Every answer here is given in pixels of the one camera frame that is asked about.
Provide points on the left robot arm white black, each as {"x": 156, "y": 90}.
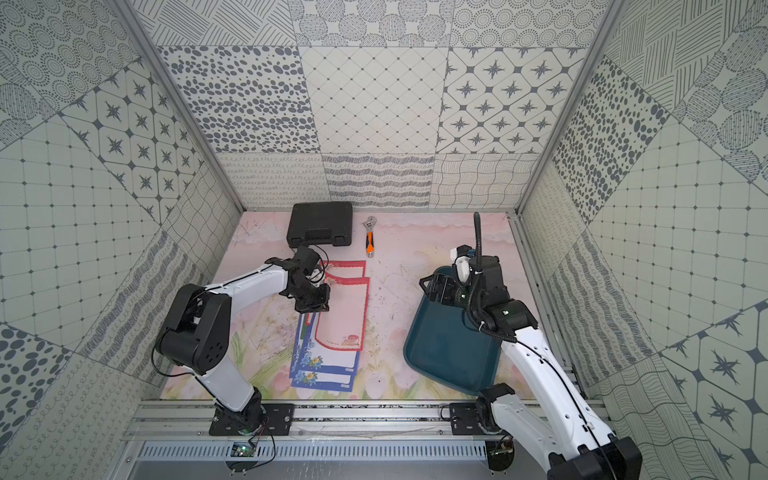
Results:
{"x": 196, "y": 331}

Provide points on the right round circuit board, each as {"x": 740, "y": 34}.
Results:
{"x": 500, "y": 454}

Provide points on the blue floral stationery paper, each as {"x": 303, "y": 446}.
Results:
{"x": 314, "y": 364}
{"x": 324, "y": 384}

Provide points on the left green circuit board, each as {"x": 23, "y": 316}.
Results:
{"x": 241, "y": 458}

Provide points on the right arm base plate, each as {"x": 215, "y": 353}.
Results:
{"x": 471, "y": 418}

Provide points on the white slotted cable duct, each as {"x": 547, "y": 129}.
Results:
{"x": 398, "y": 450}

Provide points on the teal plastic storage box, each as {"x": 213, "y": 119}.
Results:
{"x": 441, "y": 347}

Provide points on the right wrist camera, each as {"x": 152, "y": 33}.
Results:
{"x": 460, "y": 257}

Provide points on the black plastic tool case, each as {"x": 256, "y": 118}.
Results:
{"x": 320, "y": 223}

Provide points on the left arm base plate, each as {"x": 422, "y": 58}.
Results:
{"x": 276, "y": 418}

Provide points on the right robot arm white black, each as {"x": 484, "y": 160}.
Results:
{"x": 569, "y": 440}

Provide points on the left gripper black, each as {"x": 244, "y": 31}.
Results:
{"x": 312, "y": 297}

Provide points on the aluminium mounting rail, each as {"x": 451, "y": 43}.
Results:
{"x": 188, "y": 420}

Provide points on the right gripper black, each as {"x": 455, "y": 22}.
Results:
{"x": 446, "y": 282}

